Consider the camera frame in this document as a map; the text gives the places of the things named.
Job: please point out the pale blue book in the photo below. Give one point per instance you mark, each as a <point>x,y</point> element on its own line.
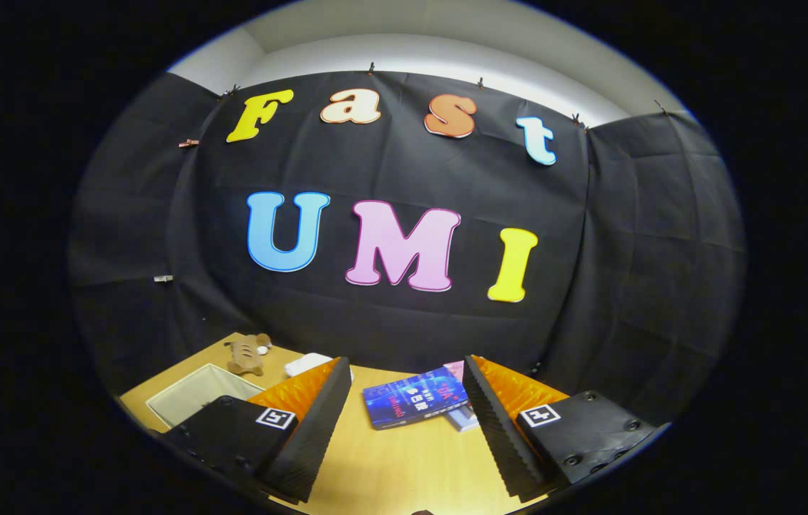
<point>465,420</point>

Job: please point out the grey fabric storage box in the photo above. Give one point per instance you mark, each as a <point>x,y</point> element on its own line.
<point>189,397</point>

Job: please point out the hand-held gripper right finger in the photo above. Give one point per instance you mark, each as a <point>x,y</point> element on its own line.
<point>500,436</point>

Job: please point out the dark blue book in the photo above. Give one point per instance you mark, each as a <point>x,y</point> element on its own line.
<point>411,400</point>

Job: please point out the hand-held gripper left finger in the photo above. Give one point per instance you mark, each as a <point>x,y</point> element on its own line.
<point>304,443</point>

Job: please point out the brown striped plush toy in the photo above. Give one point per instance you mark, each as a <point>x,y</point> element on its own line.
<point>245,354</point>

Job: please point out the red clip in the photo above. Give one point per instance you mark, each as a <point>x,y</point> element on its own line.
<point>188,143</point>

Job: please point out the white plush toy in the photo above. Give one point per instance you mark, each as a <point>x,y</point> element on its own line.
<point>307,365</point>

